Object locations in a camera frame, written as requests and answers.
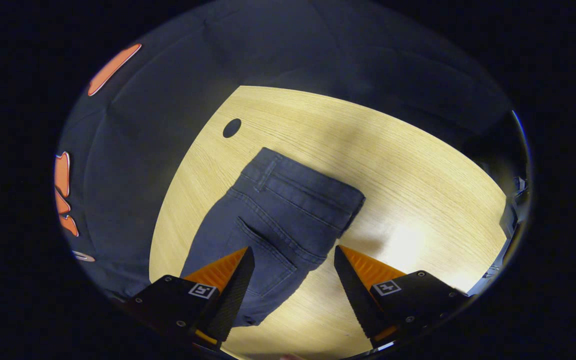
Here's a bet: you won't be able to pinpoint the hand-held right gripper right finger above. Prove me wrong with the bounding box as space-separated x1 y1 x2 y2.
333 245 470 351

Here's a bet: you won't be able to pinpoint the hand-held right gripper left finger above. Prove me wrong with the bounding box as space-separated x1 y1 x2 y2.
125 246 256 351

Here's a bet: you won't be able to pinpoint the dark grey jeans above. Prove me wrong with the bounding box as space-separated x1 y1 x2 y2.
179 147 367 328

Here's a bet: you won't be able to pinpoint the black backdrop cloth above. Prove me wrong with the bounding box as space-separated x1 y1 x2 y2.
54 0 524 301

